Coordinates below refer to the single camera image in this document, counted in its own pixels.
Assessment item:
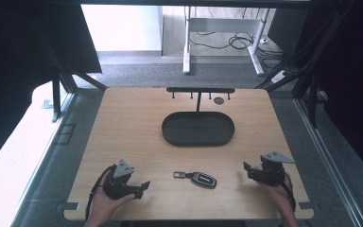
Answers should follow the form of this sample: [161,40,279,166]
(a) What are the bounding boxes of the person's left hand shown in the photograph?
[84,176,137,227]

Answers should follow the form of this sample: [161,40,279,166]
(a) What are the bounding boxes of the aluminium floor rail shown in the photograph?
[294,97,363,227]

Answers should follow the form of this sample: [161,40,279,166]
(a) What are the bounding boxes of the black car key fob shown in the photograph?
[173,170,218,190]

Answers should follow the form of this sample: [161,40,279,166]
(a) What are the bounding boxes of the white power strip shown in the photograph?
[270,69,289,85]

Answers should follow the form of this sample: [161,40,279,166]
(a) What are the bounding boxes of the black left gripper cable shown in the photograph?
[85,164,118,221]

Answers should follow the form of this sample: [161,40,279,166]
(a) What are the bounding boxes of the dark cabinet panel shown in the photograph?
[267,8,310,58]

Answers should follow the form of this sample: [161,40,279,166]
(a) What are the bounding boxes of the black curtain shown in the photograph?
[296,0,363,187]
[0,0,103,174]

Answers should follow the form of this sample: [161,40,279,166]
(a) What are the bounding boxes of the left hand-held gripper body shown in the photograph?
[102,159,147,201]

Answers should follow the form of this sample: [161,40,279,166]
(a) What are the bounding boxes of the black key stand with tray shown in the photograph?
[161,86,236,148]

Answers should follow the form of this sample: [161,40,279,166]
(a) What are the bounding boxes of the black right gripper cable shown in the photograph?
[282,172,298,213]

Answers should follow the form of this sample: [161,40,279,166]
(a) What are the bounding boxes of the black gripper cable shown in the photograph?
[85,164,118,221]
[282,172,298,213]

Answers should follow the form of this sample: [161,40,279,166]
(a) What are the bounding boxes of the dark floor outlet cover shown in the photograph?
[56,123,77,147]

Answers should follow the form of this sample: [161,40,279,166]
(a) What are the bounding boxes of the black metal frame stand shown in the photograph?
[254,0,355,129]
[39,29,109,124]

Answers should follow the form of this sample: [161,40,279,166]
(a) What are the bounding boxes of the person's right hand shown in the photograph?
[257,175,295,216]

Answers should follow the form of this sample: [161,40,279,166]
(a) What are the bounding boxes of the white desk frame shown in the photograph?
[182,5,271,77]

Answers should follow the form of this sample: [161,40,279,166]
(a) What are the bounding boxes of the black cables on floor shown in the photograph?
[189,8,285,69]

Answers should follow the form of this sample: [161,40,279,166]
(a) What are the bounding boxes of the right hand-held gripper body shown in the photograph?
[249,150,296,187]

